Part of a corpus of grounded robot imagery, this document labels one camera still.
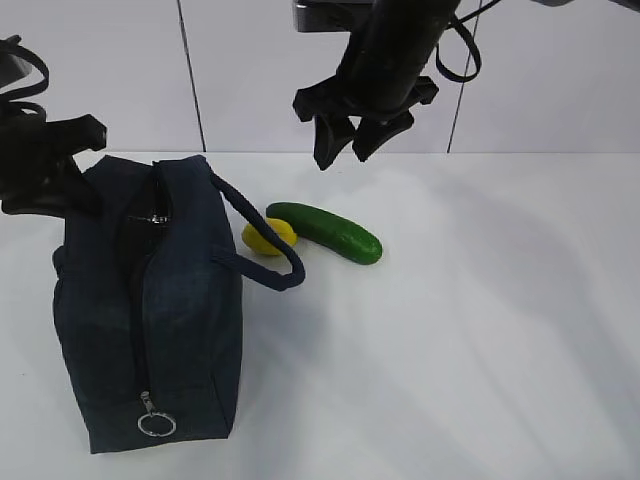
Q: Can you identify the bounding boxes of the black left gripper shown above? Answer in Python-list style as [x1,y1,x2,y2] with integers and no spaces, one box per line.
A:
[1,114,107,217]

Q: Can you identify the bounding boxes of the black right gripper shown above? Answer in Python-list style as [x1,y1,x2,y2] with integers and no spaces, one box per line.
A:
[292,76,439,171]

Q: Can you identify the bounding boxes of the green cucumber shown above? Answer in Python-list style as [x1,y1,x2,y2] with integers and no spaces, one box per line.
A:
[266,202,383,265]

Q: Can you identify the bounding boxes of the yellow lemon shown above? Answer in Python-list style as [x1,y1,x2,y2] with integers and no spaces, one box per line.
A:
[241,218,298,256]

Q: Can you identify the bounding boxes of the dark navy fabric bag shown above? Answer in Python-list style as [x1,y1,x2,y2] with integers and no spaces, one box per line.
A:
[53,155,305,454]

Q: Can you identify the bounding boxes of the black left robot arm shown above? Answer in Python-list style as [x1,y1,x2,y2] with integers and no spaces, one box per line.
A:
[1,102,107,218]

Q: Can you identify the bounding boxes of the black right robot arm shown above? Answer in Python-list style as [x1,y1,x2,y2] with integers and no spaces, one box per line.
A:
[293,0,459,170]

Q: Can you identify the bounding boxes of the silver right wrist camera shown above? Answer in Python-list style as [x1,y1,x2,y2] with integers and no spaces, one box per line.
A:
[292,0,374,33]

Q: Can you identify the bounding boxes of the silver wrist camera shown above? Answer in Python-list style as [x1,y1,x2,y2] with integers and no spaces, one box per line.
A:
[292,0,374,33]
[0,53,29,88]

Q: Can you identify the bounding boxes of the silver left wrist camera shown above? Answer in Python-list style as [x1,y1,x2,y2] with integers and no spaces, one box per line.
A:
[0,53,29,88]

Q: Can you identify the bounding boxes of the dark blue right cable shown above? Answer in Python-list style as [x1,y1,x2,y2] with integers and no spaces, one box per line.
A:
[433,0,506,84]

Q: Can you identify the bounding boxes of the dark blue cable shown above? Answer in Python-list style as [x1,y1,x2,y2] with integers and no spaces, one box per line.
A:
[433,0,506,84]
[0,34,51,124]

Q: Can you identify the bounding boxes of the dark blue left cable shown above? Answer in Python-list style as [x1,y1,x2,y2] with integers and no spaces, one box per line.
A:
[0,34,51,124]

